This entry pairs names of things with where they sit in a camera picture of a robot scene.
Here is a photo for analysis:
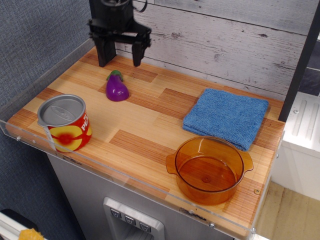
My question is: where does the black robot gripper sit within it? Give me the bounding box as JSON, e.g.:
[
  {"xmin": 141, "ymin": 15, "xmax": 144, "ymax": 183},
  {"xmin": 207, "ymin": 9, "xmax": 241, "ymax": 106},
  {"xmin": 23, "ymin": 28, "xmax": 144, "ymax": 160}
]
[{"xmin": 88, "ymin": 0, "xmax": 152, "ymax": 67}]

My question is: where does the purple toy eggplant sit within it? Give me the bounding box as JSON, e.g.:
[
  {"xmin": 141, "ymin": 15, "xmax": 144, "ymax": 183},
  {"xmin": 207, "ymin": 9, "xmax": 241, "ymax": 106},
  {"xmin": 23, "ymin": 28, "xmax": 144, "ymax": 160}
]
[{"xmin": 105, "ymin": 70, "xmax": 130, "ymax": 102}]

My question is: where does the orange transparent plastic pot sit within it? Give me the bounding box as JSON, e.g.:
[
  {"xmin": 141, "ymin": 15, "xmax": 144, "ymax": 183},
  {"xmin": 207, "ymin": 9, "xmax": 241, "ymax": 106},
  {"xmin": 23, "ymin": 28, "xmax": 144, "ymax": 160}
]
[{"xmin": 166, "ymin": 136, "xmax": 254, "ymax": 205}]

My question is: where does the red yellow peach can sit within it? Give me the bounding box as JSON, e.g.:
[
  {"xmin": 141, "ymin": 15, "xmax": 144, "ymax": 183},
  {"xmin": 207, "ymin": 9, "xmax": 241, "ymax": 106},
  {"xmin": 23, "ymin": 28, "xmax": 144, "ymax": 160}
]
[{"xmin": 37, "ymin": 94, "xmax": 92, "ymax": 153}]

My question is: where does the blue folded cloth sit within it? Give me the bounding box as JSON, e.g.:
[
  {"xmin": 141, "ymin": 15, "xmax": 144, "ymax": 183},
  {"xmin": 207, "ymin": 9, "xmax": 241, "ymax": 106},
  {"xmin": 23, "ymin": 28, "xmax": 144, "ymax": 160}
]
[{"xmin": 182, "ymin": 88, "xmax": 269, "ymax": 152}]

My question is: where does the clear acrylic table guard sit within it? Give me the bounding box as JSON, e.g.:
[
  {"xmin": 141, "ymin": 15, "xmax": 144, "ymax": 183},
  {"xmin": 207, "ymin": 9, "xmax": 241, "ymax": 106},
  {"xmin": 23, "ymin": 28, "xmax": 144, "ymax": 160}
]
[{"xmin": 3, "ymin": 43, "xmax": 284, "ymax": 240}]

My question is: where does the grey cabinet with dispenser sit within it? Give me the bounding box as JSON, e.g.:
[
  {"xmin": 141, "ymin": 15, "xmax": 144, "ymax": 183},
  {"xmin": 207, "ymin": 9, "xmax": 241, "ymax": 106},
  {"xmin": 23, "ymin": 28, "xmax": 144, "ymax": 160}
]
[{"xmin": 48, "ymin": 155, "xmax": 232, "ymax": 240}]

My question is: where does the yellow black object bottom-left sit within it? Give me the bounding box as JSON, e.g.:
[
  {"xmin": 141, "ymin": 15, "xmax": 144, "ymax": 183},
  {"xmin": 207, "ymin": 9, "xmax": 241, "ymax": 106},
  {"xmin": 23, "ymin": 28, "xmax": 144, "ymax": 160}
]
[{"xmin": 0, "ymin": 209, "xmax": 45, "ymax": 240}]

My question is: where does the white appliance at right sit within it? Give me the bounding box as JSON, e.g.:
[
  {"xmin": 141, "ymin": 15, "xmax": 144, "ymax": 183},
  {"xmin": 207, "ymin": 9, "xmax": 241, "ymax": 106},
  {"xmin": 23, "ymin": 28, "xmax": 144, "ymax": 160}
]
[{"xmin": 271, "ymin": 92, "xmax": 320, "ymax": 200}]

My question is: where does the black vertical post left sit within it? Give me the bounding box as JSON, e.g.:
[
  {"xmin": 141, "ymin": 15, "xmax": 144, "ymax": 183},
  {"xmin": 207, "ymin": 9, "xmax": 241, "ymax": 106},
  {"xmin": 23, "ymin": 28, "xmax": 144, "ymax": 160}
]
[{"xmin": 88, "ymin": 0, "xmax": 117, "ymax": 67}]

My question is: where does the black vertical post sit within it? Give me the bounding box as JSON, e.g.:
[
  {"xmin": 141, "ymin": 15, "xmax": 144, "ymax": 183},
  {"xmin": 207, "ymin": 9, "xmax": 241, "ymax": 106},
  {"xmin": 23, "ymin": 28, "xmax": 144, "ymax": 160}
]
[
  {"xmin": 88, "ymin": 0, "xmax": 117, "ymax": 67},
  {"xmin": 278, "ymin": 1, "xmax": 320, "ymax": 122}
]

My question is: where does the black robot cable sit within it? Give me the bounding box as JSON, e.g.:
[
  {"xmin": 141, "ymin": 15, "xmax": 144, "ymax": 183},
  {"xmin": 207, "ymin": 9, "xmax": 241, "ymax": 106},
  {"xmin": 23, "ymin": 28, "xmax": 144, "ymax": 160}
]
[{"xmin": 133, "ymin": 0, "xmax": 149, "ymax": 13}]

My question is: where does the black vertical post right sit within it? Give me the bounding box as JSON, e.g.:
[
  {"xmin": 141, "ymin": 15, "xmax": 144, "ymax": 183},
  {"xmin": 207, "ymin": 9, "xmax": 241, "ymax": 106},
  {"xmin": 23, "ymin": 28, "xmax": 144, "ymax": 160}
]
[{"xmin": 278, "ymin": 1, "xmax": 320, "ymax": 122}]

